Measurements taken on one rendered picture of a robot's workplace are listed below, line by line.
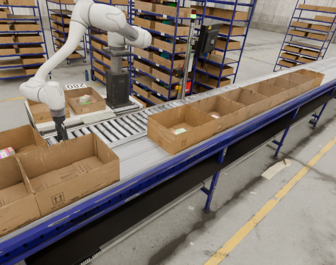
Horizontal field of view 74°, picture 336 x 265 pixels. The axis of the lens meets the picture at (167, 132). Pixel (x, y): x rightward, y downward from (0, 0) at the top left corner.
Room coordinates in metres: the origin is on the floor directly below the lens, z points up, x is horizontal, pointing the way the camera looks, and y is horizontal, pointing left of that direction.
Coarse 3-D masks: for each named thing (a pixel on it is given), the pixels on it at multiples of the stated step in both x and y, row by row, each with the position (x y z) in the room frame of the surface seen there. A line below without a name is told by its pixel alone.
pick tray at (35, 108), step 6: (30, 102) 1.86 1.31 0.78; (36, 102) 1.89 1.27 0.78; (30, 108) 1.63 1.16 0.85; (36, 108) 1.80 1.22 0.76; (42, 108) 1.81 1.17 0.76; (48, 108) 1.82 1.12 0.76; (66, 108) 1.71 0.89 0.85; (36, 114) 1.56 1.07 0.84; (42, 114) 1.59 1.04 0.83; (48, 114) 1.62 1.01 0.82; (66, 114) 1.70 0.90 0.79; (36, 120) 1.56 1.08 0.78; (42, 120) 1.58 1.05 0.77; (48, 120) 1.61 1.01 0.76
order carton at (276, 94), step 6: (252, 84) 2.32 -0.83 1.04; (258, 84) 2.41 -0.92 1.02; (264, 84) 2.42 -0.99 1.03; (270, 84) 2.38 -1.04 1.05; (252, 90) 2.35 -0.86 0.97; (258, 90) 2.44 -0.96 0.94; (264, 90) 2.41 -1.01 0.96; (270, 90) 2.36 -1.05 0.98; (276, 90) 2.32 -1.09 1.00; (282, 90) 2.28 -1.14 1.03; (270, 96) 2.00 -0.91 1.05; (276, 96) 2.09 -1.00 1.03; (282, 96) 2.20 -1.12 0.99; (270, 102) 2.03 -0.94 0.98; (276, 102) 2.13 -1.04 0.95; (270, 108) 2.07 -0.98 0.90
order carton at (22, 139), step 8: (16, 128) 1.23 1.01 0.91; (24, 128) 1.26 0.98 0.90; (32, 128) 1.26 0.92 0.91; (0, 136) 1.15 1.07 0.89; (8, 136) 1.19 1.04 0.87; (16, 136) 1.22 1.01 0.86; (24, 136) 1.25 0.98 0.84; (32, 136) 1.28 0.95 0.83; (40, 136) 1.17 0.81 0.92; (0, 144) 1.14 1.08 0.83; (8, 144) 1.17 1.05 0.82; (16, 144) 1.21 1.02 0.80; (24, 144) 1.24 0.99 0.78; (32, 144) 1.28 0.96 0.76; (40, 144) 1.19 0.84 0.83; (16, 152) 1.16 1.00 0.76; (24, 152) 1.00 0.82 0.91
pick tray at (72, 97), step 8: (80, 88) 2.17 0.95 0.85; (88, 88) 2.22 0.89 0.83; (72, 96) 2.11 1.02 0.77; (80, 96) 2.16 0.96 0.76; (96, 96) 2.12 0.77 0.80; (72, 104) 1.84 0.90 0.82; (88, 104) 1.84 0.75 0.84; (96, 104) 1.89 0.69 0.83; (104, 104) 1.94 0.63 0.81; (80, 112) 1.79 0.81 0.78; (88, 112) 1.84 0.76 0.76
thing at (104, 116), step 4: (112, 112) 1.91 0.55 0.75; (92, 116) 1.78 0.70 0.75; (96, 116) 1.79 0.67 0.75; (100, 116) 1.80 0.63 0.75; (104, 116) 1.81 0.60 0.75; (108, 116) 1.82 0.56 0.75; (112, 116) 1.82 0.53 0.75; (116, 116) 1.83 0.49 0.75; (84, 120) 1.69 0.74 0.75; (88, 120) 1.70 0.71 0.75; (92, 120) 1.71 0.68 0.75; (96, 120) 1.72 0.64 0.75
